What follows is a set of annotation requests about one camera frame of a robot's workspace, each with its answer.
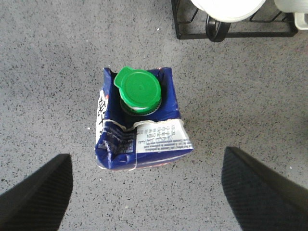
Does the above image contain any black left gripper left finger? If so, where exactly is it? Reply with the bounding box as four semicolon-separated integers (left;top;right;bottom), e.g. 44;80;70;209
0;154;73;231

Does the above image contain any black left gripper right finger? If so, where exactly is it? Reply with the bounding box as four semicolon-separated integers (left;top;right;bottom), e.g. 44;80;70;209
221;147;308;231

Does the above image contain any blue white milk carton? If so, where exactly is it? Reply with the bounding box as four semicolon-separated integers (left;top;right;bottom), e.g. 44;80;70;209
95;67;193;170

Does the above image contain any white ribbed mug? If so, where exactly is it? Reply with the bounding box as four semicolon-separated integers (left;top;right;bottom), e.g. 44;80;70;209
274;0;308;30

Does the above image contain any black wire mug rack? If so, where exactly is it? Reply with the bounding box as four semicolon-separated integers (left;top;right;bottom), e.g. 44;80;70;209
171;0;298;42

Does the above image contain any white mug black handle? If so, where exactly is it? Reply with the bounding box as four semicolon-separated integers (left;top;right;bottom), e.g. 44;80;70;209
192;0;265;42

